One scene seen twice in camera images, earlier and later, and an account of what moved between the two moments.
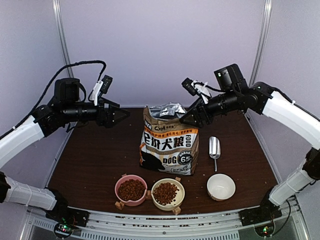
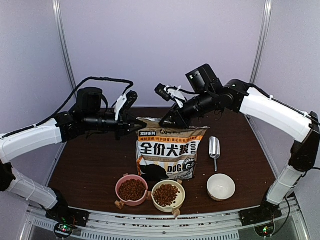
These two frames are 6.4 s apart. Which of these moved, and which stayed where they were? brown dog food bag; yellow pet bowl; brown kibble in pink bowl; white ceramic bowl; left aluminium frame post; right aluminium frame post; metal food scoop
Moved: brown dog food bag
Stayed: yellow pet bowl; left aluminium frame post; right aluminium frame post; metal food scoop; brown kibble in pink bowl; white ceramic bowl
